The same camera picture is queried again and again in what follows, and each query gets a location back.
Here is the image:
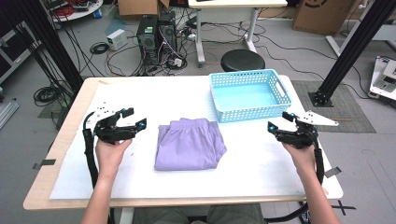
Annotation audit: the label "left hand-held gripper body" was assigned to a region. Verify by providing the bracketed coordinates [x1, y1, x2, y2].
[85, 102, 138, 146]

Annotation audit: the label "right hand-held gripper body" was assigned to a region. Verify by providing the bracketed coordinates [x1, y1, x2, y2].
[275, 109, 340, 150]

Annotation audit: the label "light blue plastic basket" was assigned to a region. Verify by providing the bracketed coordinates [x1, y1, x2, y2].
[208, 68, 293, 124]

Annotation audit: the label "purple pants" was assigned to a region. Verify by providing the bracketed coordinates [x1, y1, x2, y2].
[153, 117, 229, 172]

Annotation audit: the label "person's right hand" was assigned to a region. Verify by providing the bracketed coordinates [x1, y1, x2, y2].
[280, 142, 317, 179]

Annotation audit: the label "person's left hand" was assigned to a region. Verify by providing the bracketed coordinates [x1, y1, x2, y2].
[94, 138, 134, 182]

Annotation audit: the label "white table cover sheet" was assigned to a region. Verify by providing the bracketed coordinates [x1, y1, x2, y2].
[49, 75, 314, 201]

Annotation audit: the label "light wooden table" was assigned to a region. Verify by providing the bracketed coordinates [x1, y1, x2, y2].
[22, 76, 345, 212]

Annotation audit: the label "grey tape strip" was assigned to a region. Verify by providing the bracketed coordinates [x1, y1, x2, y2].
[323, 166, 343, 179]
[32, 158, 57, 171]

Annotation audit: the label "grey floor mat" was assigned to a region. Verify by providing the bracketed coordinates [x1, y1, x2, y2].
[290, 79, 377, 134]

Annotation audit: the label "black round stool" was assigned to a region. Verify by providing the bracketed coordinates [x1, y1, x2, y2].
[220, 49, 266, 73]

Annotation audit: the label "small white box device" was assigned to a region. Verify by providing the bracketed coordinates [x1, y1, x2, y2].
[106, 28, 129, 51]

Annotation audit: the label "black computer tower green label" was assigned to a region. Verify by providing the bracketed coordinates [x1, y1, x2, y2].
[136, 14, 160, 67]

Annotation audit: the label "black tape cross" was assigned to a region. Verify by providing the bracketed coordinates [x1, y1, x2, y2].
[331, 199, 358, 217]

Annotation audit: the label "person's legs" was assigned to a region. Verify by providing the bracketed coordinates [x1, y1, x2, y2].
[132, 203, 266, 224]

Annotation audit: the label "white flat device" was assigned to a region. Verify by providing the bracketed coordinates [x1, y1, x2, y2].
[369, 55, 396, 103]

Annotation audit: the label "small cardboard box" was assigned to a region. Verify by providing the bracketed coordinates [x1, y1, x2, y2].
[117, 0, 171, 17]

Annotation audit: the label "large cardboard box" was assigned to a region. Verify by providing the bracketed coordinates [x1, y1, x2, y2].
[291, 0, 364, 36]

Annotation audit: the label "round white table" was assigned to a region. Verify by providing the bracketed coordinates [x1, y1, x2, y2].
[46, 0, 104, 23]

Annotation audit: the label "white desk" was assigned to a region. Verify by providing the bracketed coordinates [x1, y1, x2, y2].
[188, 0, 290, 68]

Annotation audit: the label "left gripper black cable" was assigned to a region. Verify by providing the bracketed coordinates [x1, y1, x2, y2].
[81, 111, 101, 189]

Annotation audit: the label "small black cable coil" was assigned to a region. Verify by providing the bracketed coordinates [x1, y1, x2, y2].
[89, 41, 111, 56]

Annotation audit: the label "large black cable coil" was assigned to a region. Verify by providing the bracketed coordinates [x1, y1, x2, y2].
[33, 85, 64, 107]

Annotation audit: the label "white table frame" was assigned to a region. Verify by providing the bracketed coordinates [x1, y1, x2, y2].
[324, 22, 396, 59]

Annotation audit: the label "black aluminium post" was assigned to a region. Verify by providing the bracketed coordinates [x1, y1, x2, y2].
[307, 0, 396, 108]
[17, 0, 85, 91]

